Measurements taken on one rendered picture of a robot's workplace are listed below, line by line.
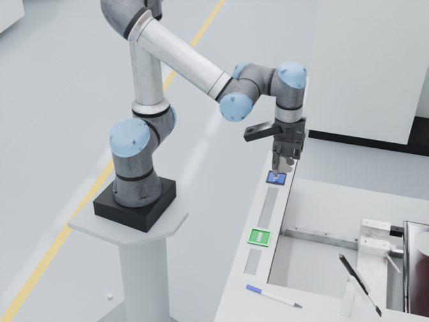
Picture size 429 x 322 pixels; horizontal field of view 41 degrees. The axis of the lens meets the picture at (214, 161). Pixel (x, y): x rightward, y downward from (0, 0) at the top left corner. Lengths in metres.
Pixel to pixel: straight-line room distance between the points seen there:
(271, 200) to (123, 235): 0.45
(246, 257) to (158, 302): 0.66
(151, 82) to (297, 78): 0.44
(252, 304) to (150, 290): 0.69
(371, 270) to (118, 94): 2.77
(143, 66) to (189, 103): 2.27
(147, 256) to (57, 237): 1.16
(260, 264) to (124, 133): 0.54
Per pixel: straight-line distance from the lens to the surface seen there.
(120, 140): 1.62
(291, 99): 1.51
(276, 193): 1.66
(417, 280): 1.59
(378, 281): 1.58
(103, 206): 1.76
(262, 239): 1.51
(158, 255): 1.89
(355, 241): 1.71
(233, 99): 1.39
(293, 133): 1.59
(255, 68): 1.52
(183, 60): 1.42
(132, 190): 1.70
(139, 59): 1.63
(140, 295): 2.00
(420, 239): 1.70
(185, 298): 2.62
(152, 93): 1.68
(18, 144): 3.66
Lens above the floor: 2.02
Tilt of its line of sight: 37 degrees down
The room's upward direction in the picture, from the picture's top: 1 degrees clockwise
